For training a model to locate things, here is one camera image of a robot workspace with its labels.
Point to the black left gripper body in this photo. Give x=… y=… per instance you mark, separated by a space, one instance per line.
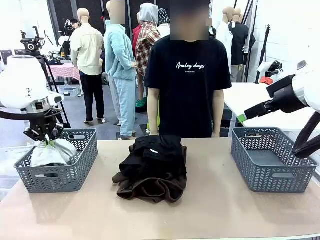
x=43 y=122

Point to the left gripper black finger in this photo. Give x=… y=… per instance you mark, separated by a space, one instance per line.
x=57 y=132
x=37 y=136

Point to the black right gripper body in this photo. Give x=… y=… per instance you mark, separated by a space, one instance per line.
x=287 y=93

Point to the white grey garment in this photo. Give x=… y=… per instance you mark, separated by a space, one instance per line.
x=52 y=155

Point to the dark brown garment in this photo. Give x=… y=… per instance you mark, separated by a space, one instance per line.
x=155 y=190

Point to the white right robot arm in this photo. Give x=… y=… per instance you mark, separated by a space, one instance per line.
x=310 y=87

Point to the person's right forearm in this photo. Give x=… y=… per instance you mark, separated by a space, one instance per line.
x=153 y=112

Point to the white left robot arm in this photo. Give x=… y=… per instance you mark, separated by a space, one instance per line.
x=20 y=80

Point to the person's left forearm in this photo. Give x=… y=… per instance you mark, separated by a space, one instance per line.
x=218 y=112

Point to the person's left hand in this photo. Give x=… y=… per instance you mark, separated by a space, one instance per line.
x=217 y=132

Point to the person's right hand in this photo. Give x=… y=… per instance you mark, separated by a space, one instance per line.
x=154 y=131

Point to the white side table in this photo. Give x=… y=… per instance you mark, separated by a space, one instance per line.
x=250 y=100

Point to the red cloth item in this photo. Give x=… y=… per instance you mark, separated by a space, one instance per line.
x=266 y=81

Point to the grey woven plastic basket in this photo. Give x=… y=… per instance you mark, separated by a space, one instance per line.
x=57 y=175
x=272 y=175

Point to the black backdrop stand poles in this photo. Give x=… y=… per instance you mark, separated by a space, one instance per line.
x=247 y=67

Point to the black light stand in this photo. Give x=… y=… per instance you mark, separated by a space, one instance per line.
x=263 y=50

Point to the table with red checked cloth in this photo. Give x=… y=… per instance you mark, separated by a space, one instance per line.
x=65 y=70

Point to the mannequin in black shirt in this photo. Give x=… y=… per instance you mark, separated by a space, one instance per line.
x=238 y=45

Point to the person in black t-shirt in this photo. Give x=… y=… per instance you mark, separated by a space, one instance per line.
x=187 y=87

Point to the mannequin in white coat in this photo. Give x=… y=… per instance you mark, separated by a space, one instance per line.
x=223 y=35

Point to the mannequin in cream shirt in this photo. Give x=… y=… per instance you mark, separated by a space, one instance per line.
x=87 y=50

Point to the green cloth bundle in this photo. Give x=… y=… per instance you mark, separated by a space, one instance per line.
x=142 y=103

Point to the mannequin in light-blue fleece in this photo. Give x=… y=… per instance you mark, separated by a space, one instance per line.
x=117 y=50

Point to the mannequin with patterned hood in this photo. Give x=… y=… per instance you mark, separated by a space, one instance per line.
x=163 y=28

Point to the mannequin in red top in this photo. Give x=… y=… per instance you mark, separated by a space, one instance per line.
x=135 y=35

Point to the mannequin in plaid hoodie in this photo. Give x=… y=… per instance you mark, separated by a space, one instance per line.
x=147 y=45

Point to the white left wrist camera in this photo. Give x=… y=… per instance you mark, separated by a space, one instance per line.
x=57 y=98

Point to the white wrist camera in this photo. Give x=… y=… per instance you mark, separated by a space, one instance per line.
x=57 y=98
x=272 y=68

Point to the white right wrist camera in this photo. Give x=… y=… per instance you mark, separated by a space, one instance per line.
x=272 y=68

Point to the black camera tripod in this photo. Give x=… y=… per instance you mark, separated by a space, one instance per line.
x=50 y=75

